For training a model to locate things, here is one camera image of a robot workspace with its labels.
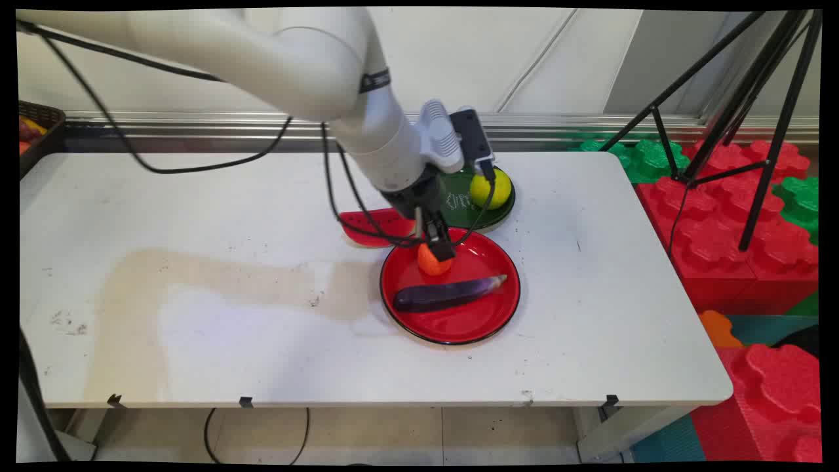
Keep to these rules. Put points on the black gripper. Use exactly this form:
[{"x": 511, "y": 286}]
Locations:
[{"x": 419, "y": 193}]

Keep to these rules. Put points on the orange toy fruit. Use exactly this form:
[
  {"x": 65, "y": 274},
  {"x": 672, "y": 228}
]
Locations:
[{"x": 432, "y": 265}]

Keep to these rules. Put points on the purple toy eggplant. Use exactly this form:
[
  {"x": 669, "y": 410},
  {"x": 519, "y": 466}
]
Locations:
[{"x": 439, "y": 295}]

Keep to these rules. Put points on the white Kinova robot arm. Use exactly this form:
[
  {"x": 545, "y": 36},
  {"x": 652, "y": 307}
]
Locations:
[{"x": 308, "y": 65}]

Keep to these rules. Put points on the dark green round plate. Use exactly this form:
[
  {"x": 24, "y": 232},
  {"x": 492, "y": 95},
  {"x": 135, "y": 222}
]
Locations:
[{"x": 459, "y": 213}]

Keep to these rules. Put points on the red toy watermelon slice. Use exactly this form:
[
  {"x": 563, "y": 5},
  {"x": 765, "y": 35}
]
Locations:
[{"x": 367, "y": 229}]

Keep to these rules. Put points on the yellow-green toy apple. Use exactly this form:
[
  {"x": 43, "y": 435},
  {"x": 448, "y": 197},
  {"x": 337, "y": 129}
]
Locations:
[{"x": 495, "y": 193}]

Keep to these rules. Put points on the red round plate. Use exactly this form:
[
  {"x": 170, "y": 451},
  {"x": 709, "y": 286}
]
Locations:
[{"x": 459, "y": 321}]

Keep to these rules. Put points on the green foam block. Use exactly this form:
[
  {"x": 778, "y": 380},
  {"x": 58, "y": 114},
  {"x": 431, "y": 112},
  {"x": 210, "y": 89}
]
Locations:
[
  {"x": 645, "y": 160},
  {"x": 801, "y": 203}
]

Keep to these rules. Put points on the white table leg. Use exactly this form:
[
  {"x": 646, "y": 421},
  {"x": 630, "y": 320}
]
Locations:
[{"x": 629, "y": 432}]

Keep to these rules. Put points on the big red foam block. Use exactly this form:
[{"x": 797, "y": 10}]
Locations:
[
  {"x": 773, "y": 400},
  {"x": 714, "y": 236}
]

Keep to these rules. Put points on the orange foam block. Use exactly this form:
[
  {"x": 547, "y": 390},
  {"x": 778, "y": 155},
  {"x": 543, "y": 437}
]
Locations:
[{"x": 720, "y": 330}]

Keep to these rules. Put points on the black tripod stand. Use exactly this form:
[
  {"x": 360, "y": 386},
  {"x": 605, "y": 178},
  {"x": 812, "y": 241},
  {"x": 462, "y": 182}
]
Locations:
[{"x": 763, "y": 78}]

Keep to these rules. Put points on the dark woven basket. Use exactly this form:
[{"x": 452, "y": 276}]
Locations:
[{"x": 49, "y": 128}]

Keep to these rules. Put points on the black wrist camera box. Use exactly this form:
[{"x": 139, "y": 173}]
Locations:
[{"x": 473, "y": 134}]

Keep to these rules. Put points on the aluminium wall rail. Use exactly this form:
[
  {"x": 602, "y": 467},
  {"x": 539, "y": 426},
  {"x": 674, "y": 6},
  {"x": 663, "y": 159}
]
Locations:
[{"x": 196, "y": 121}]

